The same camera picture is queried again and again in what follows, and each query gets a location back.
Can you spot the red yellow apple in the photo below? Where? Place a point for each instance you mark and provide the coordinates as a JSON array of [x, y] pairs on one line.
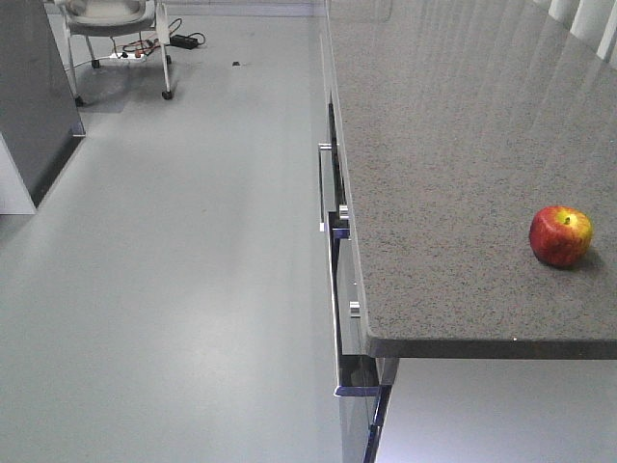
[[560, 236]]

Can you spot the glossy dark upper drawer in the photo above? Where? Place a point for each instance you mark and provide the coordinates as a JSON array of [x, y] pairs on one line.
[[341, 209]]

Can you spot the glossy dark drawer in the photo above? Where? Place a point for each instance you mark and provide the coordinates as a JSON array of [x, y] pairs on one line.
[[341, 209], [356, 372]]

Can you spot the glossy dark lower drawer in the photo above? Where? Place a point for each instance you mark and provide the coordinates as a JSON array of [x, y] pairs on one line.
[[356, 372]]

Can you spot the grey kitchen counter unit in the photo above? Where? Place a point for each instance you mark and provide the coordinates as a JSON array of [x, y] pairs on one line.
[[456, 122]]

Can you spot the black power adapter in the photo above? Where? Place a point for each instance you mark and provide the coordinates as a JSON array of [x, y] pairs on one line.
[[184, 42]]

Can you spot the white power strip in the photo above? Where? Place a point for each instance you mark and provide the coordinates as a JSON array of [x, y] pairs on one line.
[[128, 57]]

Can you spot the dark grey cabinet panel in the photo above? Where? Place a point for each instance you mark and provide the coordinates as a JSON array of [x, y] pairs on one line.
[[40, 124]]

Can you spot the grey white office chair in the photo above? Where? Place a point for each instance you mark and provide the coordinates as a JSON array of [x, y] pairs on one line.
[[113, 19]]

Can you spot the silver drawer bar handle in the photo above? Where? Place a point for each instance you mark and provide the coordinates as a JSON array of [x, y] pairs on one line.
[[325, 182]]

